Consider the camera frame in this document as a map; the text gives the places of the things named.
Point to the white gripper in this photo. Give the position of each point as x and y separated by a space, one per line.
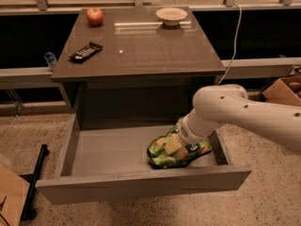
190 133

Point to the green rice chip bag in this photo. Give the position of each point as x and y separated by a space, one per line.
182 157

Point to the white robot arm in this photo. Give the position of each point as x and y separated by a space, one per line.
215 106

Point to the open grey top drawer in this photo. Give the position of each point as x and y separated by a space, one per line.
105 157

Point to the grey cabinet with glossy top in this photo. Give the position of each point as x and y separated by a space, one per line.
136 45

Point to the black remote control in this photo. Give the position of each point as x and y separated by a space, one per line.
86 52

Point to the brown cardboard box right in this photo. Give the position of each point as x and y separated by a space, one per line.
285 91

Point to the brown cardboard box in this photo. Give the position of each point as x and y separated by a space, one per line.
13 192
285 91

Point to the white ceramic bowl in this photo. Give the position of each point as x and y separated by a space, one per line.
171 16

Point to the small plastic water bottle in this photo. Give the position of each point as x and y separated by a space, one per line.
50 60

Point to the red apple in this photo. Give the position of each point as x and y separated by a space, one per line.
94 16

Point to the black metal bar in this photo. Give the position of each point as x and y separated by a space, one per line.
29 212

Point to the brown cardboard box left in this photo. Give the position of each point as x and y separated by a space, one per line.
13 192

